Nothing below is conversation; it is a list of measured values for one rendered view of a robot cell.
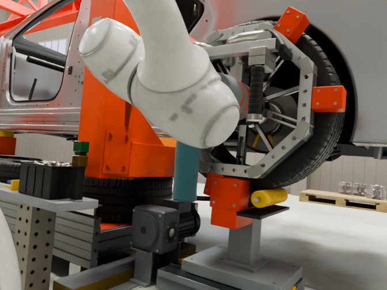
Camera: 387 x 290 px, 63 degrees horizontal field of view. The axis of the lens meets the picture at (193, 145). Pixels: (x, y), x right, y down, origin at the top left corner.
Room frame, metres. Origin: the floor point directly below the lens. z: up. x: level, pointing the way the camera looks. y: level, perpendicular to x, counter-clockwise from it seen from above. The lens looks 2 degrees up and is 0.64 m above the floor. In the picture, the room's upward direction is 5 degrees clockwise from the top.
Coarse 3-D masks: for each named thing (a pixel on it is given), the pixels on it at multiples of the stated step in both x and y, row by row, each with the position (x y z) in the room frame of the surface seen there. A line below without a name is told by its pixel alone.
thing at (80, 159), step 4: (76, 156) 1.08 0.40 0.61; (80, 156) 1.08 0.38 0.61; (84, 156) 1.09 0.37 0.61; (72, 160) 1.09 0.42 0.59; (76, 160) 1.08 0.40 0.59; (80, 160) 1.08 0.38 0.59; (84, 160) 1.09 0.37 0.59; (72, 164) 1.09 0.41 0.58; (76, 164) 1.08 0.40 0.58; (80, 164) 1.08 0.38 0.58; (84, 164) 1.09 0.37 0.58
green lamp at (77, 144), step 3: (75, 141) 1.09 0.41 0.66; (78, 141) 1.08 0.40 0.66; (81, 141) 1.08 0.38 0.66; (84, 141) 1.09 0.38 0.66; (75, 144) 1.09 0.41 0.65; (78, 144) 1.08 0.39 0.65; (81, 144) 1.08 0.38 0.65; (84, 144) 1.09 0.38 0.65; (87, 144) 1.10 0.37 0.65; (75, 147) 1.09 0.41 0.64; (78, 147) 1.08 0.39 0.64; (81, 147) 1.08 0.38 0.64; (84, 147) 1.09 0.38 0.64; (87, 147) 1.10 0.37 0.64; (75, 150) 1.09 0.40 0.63; (78, 150) 1.08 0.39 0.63; (81, 150) 1.08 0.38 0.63; (84, 150) 1.09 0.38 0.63; (87, 150) 1.10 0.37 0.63
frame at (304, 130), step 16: (224, 32) 1.15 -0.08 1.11; (240, 32) 1.12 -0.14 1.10; (304, 64) 0.99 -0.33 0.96; (304, 80) 0.99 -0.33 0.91; (304, 96) 0.99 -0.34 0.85; (304, 112) 0.99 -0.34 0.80; (304, 128) 0.98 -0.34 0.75; (288, 144) 1.01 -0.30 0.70; (208, 160) 1.21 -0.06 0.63; (272, 160) 1.04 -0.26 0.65; (240, 176) 1.10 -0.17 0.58; (256, 176) 1.06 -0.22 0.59
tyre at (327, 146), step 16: (304, 48) 1.07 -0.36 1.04; (320, 48) 1.06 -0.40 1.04; (320, 64) 1.04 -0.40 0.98; (320, 80) 1.04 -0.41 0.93; (336, 80) 1.06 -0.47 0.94; (320, 112) 1.04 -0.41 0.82; (336, 112) 1.04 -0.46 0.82; (320, 128) 1.04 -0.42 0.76; (336, 128) 1.10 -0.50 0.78; (304, 144) 1.06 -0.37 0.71; (320, 144) 1.04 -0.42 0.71; (288, 160) 1.09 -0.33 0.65; (304, 160) 1.06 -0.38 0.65; (320, 160) 1.15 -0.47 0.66; (272, 176) 1.12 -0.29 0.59; (288, 176) 1.09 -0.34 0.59; (304, 176) 1.21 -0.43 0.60
